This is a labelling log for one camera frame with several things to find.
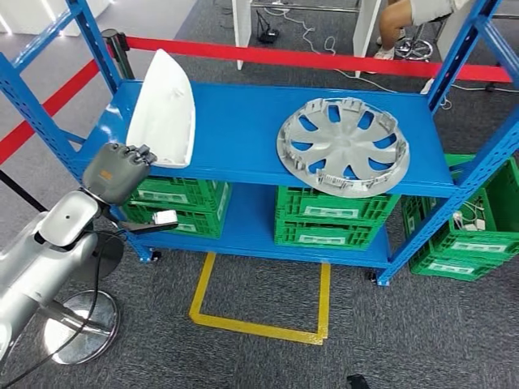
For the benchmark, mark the person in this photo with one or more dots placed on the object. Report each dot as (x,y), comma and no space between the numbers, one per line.
(391,24)

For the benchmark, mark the open green plastic crate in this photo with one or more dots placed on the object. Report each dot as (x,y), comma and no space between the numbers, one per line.
(502,204)

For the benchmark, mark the grey plastic wheel hubcap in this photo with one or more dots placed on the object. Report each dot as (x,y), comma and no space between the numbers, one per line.
(344,147)

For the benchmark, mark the chrome stool base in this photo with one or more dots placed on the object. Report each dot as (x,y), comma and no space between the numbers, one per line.
(413,49)

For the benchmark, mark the chrome round stanchion base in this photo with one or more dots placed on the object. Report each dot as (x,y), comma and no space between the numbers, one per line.
(97,333)

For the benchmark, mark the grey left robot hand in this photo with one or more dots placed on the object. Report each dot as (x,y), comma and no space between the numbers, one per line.
(109,174)

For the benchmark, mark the black barrier post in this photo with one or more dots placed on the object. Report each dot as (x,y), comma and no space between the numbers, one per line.
(119,53)

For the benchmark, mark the red barrier belt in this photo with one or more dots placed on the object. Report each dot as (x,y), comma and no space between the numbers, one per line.
(44,110)
(283,56)

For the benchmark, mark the black floor device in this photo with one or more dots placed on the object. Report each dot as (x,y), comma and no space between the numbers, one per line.
(268,36)

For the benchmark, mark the white curved plastic shell part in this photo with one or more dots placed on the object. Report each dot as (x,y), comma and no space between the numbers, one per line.
(162,107)

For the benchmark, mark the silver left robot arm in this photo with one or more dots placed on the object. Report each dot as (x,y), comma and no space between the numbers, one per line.
(32,268)

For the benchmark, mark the white desk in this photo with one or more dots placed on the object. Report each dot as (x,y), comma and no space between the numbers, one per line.
(446,29)
(242,32)

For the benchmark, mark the blue metal shelf rack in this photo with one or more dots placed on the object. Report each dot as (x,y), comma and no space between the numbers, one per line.
(243,129)

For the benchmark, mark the small white power strip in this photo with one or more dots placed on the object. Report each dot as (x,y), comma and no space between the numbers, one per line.
(426,87)

